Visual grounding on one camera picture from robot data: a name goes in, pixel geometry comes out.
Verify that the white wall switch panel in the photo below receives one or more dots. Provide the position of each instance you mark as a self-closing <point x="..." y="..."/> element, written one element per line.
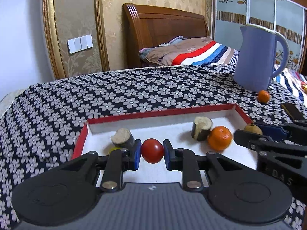
<point x="80" y="43"/>

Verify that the glass sliding wardrobe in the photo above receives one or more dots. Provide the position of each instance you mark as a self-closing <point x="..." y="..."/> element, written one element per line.
<point x="287" y="17"/>

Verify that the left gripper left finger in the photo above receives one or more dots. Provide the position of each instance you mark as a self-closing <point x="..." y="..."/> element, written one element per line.
<point x="117" y="162"/>

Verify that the large green tomato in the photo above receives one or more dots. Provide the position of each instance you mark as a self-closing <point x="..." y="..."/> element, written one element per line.
<point x="113" y="149"/>

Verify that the red cherry tomato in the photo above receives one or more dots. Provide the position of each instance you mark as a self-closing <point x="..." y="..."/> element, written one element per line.
<point x="152" y="150"/>

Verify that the small orange kumquat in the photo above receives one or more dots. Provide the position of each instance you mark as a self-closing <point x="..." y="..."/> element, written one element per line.
<point x="263" y="96"/>

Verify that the striped folded blanket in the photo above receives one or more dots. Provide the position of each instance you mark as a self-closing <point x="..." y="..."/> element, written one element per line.
<point x="194" y="51"/>

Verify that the orange mandarin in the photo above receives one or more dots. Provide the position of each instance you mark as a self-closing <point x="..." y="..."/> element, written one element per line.
<point x="219" y="138"/>

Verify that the black white floral tablecloth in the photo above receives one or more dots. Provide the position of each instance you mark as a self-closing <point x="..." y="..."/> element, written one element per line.
<point x="40" y="128"/>

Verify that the wooden bed headboard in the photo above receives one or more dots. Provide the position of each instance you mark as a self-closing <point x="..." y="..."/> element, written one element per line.
<point x="149" y="26"/>

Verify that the tan longan fruit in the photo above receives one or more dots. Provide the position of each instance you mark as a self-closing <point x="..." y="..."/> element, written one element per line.
<point x="252" y="128"/>

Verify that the gold wall moulding frame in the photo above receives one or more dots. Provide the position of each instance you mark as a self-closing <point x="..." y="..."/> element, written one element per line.
<point x="69" y="19"/>

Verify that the black smartphone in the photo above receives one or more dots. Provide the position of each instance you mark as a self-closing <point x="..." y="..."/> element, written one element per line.
<point x="292" y="111"/>

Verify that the dark eggplant chunk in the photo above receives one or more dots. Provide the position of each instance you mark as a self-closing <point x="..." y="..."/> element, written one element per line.
<point x="201" y="128"/>
<point x="123" y="138"/>

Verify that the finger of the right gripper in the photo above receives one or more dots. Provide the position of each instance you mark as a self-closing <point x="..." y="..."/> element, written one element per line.
<point x="291" y="132"/>
<point x="259" y="143"/>

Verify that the red white shallow box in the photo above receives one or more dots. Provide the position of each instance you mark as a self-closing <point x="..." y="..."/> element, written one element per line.
<point x="173" y="124"/>

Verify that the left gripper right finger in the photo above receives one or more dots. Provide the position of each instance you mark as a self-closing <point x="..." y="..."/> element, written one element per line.
<point x="187" y="163"/>

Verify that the blue plastic pitcher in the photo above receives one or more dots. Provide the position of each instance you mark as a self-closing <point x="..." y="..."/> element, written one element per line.
<point x="255" y="66"/>

